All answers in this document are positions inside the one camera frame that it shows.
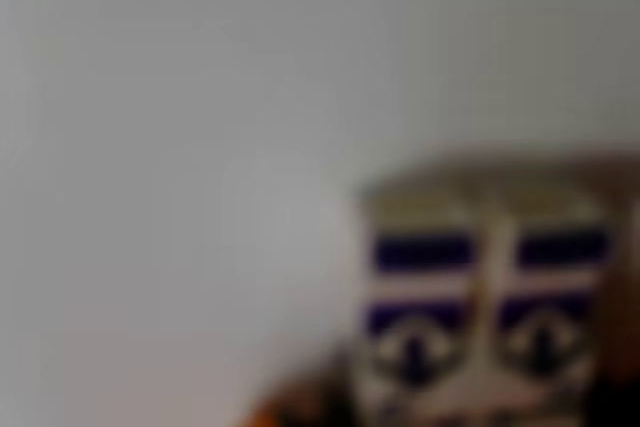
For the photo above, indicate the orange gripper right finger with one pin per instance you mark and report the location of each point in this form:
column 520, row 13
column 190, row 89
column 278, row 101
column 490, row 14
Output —
column 622, row 347

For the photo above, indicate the small white toy figure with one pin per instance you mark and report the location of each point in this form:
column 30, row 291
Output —
column 485, row 307

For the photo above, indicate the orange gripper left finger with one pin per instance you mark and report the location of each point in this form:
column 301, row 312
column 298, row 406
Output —
column 305, row 397

